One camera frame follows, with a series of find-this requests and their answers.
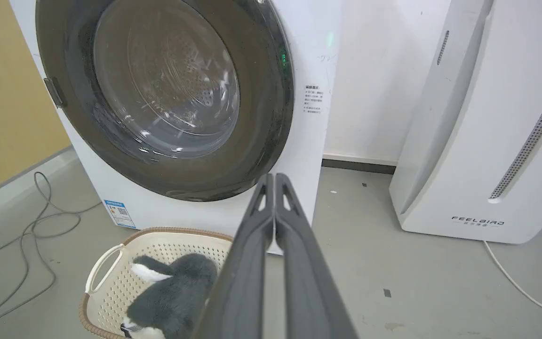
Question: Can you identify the white power cable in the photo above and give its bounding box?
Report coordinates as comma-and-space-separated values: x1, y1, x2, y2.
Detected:
482, 216, 542, 315

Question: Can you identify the white air purifier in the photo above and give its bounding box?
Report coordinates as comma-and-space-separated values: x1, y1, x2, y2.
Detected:
389, 0, 542, 244

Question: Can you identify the dark round washing machine door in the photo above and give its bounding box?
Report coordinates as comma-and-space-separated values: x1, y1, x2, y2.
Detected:
35, 0, 295, 202

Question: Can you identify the cream perforated laundry basket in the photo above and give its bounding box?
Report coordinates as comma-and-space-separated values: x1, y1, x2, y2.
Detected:
80, 227, 234, 339

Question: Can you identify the grey floor cable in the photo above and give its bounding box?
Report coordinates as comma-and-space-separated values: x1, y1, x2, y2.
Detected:
0, 171, 102, 333

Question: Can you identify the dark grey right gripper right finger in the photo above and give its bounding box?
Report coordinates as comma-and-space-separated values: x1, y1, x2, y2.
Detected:
275, 173, 359, 339

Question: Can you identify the white front-load washing machine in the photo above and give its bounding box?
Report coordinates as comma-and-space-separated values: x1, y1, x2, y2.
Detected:
9, 0, 344, 255

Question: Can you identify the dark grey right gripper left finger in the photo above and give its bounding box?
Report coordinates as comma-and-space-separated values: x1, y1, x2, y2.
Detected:
192, 173, 275, 339

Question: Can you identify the grey white plush toy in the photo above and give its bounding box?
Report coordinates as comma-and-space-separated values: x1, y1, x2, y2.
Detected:
120, 253, 219, 339

